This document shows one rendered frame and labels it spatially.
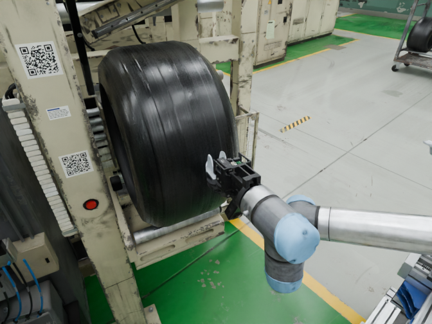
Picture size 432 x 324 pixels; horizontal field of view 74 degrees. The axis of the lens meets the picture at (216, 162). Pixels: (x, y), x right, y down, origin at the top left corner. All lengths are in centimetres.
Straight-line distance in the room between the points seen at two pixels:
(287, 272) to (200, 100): 46
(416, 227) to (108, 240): 91
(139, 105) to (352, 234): 55
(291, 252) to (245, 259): 161
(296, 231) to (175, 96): 44
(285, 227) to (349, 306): 160
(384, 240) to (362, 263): 164
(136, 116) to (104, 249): 58
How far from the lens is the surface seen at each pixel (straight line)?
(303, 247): 51
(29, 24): 78
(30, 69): 80
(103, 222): 106
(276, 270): 59
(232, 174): 62
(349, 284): 216
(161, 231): 106
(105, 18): 119
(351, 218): 66
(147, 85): 75
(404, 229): 66
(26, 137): 87
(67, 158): 89
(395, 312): 188
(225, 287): 198
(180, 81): 77
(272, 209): 53
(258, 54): 553
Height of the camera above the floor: 170
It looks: 36 degrees down
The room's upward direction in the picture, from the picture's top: straight up
